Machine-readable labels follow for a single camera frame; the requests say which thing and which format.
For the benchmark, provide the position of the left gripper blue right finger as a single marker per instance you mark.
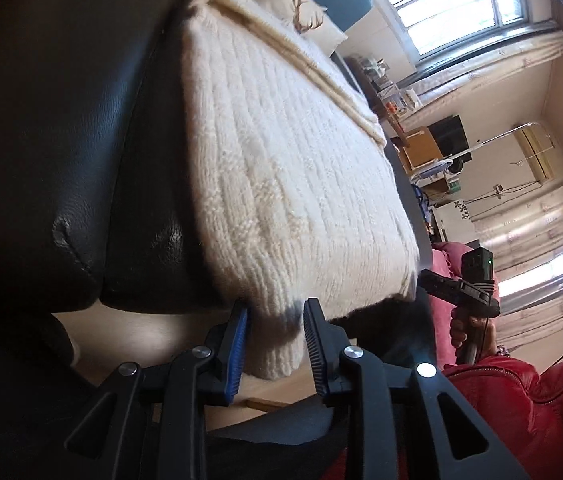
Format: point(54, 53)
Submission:
point(402, 423)

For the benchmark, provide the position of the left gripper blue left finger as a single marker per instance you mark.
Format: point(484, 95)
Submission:
point(148, 422)

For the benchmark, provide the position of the cream knitted sweater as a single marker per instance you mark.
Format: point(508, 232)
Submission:
point(293, 195)

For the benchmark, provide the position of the person's right hand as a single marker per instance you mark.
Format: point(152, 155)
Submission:
point(465, 329)

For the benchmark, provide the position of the red jacket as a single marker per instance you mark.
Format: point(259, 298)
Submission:
point(523, 407)

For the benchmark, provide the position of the black television screen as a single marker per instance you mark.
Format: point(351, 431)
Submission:
point(450, 136)

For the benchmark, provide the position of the wooden side table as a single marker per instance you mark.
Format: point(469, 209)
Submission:
point(374, 100)

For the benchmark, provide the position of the deer print cushion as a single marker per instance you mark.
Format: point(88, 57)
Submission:
point(309, 19)

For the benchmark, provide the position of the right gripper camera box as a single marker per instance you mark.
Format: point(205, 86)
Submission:
point(477, 269)

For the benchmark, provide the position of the wall air conditioner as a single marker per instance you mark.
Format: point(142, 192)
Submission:
point(535, 143)

